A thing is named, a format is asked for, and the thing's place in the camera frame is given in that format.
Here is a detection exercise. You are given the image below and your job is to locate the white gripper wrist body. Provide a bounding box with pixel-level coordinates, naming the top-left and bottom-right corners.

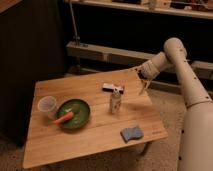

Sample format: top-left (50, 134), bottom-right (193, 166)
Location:
top-left (139, 64), bottom-right (156, 80)

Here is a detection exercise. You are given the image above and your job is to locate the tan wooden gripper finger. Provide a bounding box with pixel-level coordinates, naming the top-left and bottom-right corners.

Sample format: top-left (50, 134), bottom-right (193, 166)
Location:
top-left (139, 80), bottom-right (150, 95)

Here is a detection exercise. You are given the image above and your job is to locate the green ceramic bowl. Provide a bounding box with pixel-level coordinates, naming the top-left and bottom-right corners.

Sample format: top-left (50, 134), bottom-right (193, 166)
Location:
top-left (56, 99), bottom-right (90, 129)

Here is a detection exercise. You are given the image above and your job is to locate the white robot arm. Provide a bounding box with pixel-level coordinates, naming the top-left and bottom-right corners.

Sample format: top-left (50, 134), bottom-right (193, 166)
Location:
top-left (137, 37), bottom-right (213, 171)

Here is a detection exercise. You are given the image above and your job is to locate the blue sponge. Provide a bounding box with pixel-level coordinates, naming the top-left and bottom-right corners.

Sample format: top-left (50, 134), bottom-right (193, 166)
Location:
top-left (120, 126), bottom-right (144, 143)

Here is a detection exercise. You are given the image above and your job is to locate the upper wooden shelf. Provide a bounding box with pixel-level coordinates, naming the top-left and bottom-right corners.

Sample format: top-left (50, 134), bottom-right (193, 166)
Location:
top-left (64, 0), bottom-right (213, 20)

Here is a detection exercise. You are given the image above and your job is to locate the wooden folding table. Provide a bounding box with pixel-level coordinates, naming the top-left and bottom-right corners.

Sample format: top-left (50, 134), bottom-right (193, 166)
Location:
top-left (23, 69), bottom-right (168, 168)

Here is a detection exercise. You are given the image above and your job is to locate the orange carrot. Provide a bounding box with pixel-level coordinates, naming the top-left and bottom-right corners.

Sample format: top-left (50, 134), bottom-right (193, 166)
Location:
top-left (53, 112), bottom-right (74, 125)

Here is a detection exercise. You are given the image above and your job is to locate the clear plastic cup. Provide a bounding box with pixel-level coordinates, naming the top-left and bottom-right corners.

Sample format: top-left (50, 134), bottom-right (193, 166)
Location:
top-left (37, 96), bottom-right (57, 119)

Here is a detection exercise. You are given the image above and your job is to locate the metal stand pole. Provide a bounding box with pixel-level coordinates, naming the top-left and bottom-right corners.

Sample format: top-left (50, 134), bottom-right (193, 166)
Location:
top-left (68, 0), bottom-right (80, 45)

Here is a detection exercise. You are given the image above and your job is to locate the long white shelf rail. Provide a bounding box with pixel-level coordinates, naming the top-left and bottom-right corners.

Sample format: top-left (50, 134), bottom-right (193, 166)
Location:
top-left (66, 42), bottom-right (213, 80)

